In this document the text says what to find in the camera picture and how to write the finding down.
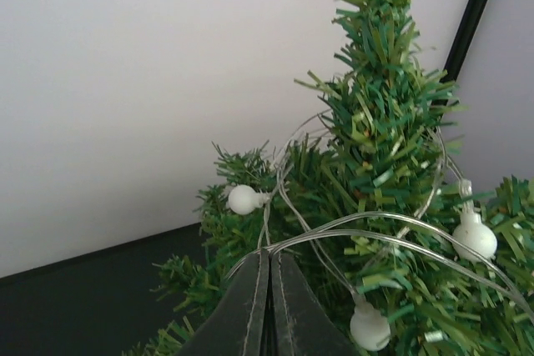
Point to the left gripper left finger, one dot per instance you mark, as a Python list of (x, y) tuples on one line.
[(236, 326)]

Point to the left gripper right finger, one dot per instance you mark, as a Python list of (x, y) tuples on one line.
[(298, 323)]

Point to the small green christmas tree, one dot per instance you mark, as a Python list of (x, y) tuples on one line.
[(402, 260)]

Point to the black corner frame post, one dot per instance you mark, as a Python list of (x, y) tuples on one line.
[(462, 41)]

